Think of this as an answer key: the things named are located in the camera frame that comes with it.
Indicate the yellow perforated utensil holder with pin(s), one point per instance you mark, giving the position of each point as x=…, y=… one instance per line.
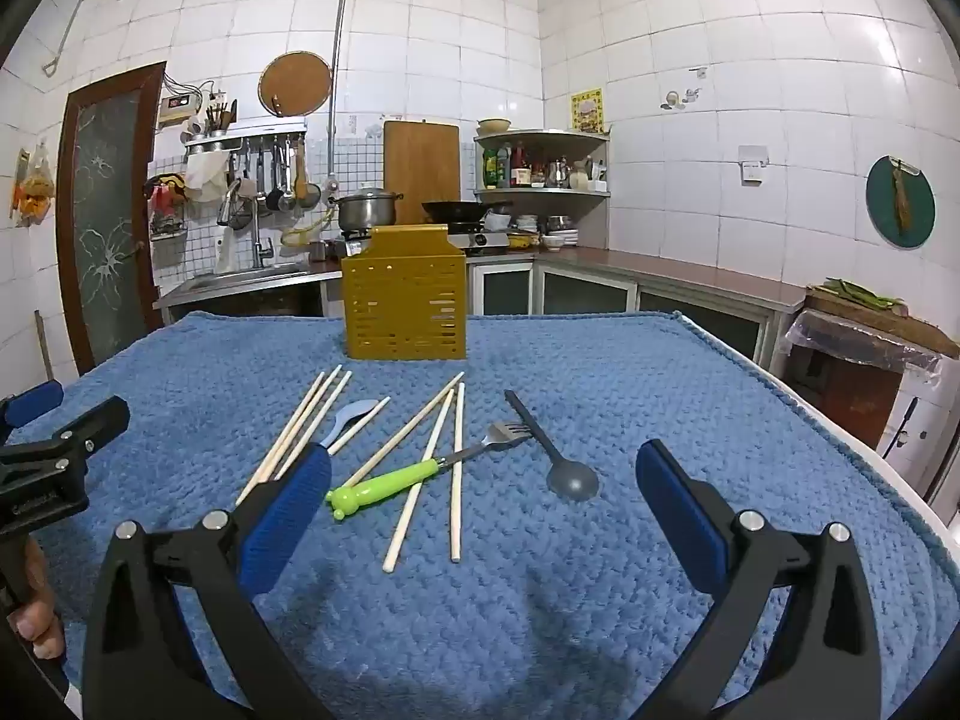
x=405, y=292

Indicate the yellow wall poster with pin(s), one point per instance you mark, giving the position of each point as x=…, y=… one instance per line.
x=587, y=109

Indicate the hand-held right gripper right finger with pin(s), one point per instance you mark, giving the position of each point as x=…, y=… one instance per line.
x=679, y=517

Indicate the steel sink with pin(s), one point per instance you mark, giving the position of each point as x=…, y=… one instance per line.
x=240, y=277

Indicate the white wall socket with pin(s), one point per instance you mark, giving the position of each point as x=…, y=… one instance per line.
x=753, y=166

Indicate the green round wall board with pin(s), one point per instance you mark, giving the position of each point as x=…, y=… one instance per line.
x=919, y=202

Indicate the blue textured blanket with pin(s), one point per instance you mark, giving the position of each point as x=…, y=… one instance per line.
x=525, y=615

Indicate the dark grey spoon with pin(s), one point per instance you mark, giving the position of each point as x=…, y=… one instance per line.
x=574, y=481

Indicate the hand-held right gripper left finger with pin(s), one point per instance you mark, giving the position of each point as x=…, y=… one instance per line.
x=289, y=510

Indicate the black hanging ladle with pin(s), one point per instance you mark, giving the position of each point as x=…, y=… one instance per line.
x=283, y=199

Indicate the green vegetables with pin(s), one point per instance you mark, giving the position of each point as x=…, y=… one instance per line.
x=859, y=292

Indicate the round wooden board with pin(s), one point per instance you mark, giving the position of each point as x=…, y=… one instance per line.
x=296, y=82

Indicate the brown frosted glass door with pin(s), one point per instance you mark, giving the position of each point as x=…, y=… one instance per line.
x=105, y=240

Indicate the metal corner shelf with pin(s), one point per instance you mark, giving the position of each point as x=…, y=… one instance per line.
x=555, y=136

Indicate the hanging plastic bags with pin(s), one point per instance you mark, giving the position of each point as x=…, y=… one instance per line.
x=34, y=187

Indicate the steel gas stove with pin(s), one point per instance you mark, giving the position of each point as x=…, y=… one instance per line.
x=487, y=241

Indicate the small metal cup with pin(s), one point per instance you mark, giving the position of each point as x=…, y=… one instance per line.
x=317, y=251

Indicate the red hanging bag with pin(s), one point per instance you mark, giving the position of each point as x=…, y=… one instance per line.
x=165, y=199

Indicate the wooden cutting board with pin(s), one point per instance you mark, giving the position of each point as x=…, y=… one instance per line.
x=421, y=165

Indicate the stack of white bowls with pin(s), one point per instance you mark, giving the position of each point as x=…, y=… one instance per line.
x=559, y=236

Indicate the wooden chopping block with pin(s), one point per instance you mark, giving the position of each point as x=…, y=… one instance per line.
x=892, y=322

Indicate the vertical metal pipe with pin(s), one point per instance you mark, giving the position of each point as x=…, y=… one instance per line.
x=336, y=90

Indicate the knife and utensil holder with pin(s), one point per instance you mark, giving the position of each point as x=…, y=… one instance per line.
x=219, y=120

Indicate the white hanging cloth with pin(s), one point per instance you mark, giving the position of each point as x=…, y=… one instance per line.
x=204, y=174

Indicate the steel faucet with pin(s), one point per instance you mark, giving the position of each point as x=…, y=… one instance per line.
x=257, y=236

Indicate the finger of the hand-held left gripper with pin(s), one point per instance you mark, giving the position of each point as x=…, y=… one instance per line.
x=97, y=420
x=34, y=399

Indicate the light blue plastic spoon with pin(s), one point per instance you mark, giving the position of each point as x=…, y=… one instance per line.
x=347, y=414

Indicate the green bottle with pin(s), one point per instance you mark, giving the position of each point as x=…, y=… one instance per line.
x=490, y=169

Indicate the wall stickers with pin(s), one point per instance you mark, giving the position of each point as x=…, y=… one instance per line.
x=679, y=99

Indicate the steel cooking pot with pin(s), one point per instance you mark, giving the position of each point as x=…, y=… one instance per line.
x=364, y=211

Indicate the person's left hand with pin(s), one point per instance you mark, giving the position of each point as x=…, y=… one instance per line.
x=37, y=611

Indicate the red sauce bottle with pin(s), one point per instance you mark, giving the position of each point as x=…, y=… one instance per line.
x=521, y=169

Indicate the plastic-covered cabinet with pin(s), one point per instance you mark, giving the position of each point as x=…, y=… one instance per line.
x=847, y=382

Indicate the beige temperature controller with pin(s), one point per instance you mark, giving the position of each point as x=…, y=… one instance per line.
x=180, y=109

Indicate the black wok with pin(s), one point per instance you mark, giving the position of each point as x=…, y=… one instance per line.
x=465, y=210

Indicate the metal wall rack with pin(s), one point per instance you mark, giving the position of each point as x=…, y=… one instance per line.
x=247, y=131

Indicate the kitchen counter cabinet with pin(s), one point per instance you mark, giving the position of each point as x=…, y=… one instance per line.
x=675, y=274

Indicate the beige bowl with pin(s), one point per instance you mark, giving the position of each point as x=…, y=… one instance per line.
x=494, y=127

